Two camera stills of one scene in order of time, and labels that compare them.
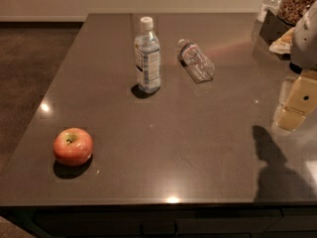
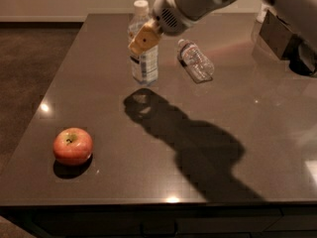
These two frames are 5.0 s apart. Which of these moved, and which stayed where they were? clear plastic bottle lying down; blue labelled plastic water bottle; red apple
Moved: blue labelled plastic water bottle
Stayed: red apple; clear plastic bottle lying down
